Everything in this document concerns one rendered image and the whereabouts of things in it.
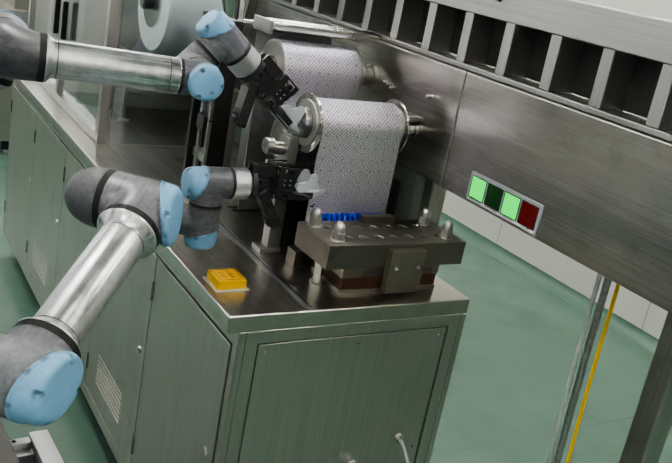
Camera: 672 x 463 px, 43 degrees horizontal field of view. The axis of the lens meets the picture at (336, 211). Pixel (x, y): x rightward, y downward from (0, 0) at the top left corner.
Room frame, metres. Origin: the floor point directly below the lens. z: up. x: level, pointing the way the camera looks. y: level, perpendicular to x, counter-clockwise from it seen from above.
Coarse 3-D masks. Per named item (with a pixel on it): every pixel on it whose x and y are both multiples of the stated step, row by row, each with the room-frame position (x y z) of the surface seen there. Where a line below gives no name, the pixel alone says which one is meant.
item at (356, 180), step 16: (320, 160) 2.03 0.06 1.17; (336, 160) 2.05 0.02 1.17; (352, 160) 2.08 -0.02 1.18; (368, 160) 2.10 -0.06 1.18; (384, 160) 2.13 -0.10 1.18; (320, 176) 2.03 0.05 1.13; (336, 176) 2.06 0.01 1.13; (352, 176) 2.08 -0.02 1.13; (368, 176) 2.11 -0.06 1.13; (384, 176) 2.14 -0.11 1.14; (336, 192) 2.06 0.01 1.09; (352, 192) 2.09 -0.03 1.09; (368, 192) 2.12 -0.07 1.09; (384, 192) 2.14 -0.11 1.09; (320, 208) 2.04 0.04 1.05; (336, 208) 2.07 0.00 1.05; (352, 208) 2.09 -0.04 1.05; (368, 208) 2.12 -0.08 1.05; (384, 208) 2.15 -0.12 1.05
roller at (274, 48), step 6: (270, 42) 2.31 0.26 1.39; (276, 42) 2.28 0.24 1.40; (270, 48) 2.30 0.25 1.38; (276, 48) 2.28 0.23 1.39; (270, 54) 2.30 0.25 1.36; (276, 54) 2.27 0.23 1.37; (282, 54) 2.24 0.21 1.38; (282, 60) 2.24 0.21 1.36; (360, 60) 2.38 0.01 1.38; (282, 66) 2.23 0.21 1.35; (360, 78) 2.36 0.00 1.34; (360, 84) 2.36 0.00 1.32
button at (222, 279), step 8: (208, 272) 1.81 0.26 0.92; (216, 272) 1.81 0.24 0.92; (224, 272) 1.82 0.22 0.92; (232, 272) 1.83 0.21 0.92; (216, 280) 1.77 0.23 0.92; (224, 280) 1.77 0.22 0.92; (232, 280) 1.78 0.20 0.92; (240, 280) 1.79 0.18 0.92; (216, 288) 1.77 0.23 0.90; (224, 288) 1.77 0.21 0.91; (232, 288) 1.78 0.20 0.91; (240, 288) 1.79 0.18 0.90
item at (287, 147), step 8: (288, 136) 2.08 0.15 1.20; (280, 144) 2.06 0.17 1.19; (288, 144) 2.06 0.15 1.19; (296, 144) 2.07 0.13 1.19; (280, 152) 2.06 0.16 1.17; (288, 152) 2.06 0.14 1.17; (296, 152) 2.07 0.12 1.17; (288, 160) 2.06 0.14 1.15; (272, 200) 2.07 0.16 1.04; (280, 200) 2.07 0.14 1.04; (280, 208) 2.07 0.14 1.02; (280, 216) 2.07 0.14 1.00; (264, 224) 2.09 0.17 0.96; (264, 232) 2.08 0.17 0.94; (272, 232) 2.07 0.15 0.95; (280, 232) 2.08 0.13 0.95; (264, 240) 2.08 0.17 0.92; (272, 240) 2.07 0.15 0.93; (280, 240) 2.08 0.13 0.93; (256, 248) 2.06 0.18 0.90; (264, 248) 2.05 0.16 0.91; (272, 248) 2.06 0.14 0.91; (280, 248) 2.08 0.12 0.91
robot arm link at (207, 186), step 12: (192, 168) 1.84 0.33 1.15; (204, 168) 1.86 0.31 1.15; (216, 168) 1.88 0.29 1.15; (228, 168) 1.89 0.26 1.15; (192, 180) 1.82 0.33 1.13; (204, 180) 1.83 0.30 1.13; (216, 180) 1.85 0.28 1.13; (228, 180) 1.87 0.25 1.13; (192, 192) 1.82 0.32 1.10; (204, 192) 1.83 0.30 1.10; (216, 192) 1.85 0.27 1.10; (228, 192) 1.86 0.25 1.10; (204, 204) 1.84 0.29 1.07; (216, 204) 1.85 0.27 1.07
